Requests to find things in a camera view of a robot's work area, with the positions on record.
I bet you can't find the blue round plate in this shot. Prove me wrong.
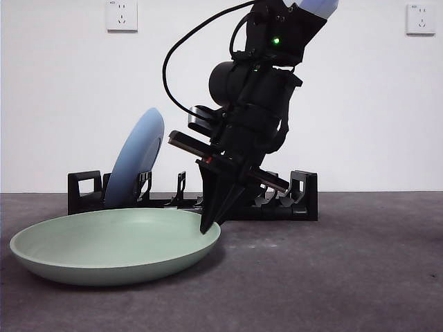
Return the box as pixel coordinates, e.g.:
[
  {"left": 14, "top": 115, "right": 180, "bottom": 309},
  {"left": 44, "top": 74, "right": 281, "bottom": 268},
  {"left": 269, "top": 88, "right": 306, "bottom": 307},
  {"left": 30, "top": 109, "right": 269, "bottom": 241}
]
[{"left": 105, "top": 107, "right": 165, "bottom": 210}]

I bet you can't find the pale green round plate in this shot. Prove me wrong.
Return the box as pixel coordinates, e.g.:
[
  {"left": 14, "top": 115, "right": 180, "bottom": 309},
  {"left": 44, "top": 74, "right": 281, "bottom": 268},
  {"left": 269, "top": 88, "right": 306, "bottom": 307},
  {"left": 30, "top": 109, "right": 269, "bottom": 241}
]
[{"left": 9, "top": 208, "right": 222, "bottom": 286}]

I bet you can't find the black plastic plate rack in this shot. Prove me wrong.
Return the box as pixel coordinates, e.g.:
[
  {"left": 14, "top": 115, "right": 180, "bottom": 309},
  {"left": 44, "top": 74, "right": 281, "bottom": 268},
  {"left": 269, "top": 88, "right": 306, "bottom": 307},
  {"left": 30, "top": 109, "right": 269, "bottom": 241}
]
[{"left": 67, "top": 169, "right": 318, "bottom": 222}]

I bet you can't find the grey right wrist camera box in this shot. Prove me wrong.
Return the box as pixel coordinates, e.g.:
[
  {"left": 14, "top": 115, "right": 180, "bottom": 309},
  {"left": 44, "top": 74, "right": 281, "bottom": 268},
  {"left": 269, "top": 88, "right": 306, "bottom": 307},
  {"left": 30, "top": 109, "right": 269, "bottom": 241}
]
[{"left": 188, "top": 105, "right": 217, "bottom": 136}]

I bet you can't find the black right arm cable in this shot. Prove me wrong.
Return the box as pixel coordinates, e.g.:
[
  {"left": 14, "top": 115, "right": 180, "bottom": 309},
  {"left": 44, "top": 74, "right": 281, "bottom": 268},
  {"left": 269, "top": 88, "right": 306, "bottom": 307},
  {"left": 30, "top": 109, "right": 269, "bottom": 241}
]
[{"left": 162, "top": 0, "right": 259, "bottom": 113}]

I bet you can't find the white wall socket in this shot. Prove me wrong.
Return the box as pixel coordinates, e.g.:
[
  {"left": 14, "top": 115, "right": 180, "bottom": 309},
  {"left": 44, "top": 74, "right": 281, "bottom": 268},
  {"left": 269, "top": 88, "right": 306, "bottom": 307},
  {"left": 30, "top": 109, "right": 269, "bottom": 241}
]
[
  {"left": 106, "top": 0, "right": 138, "bottom": 34},
  {"left": 406, "top": 3, "right": 436, "bottom": 36}
]

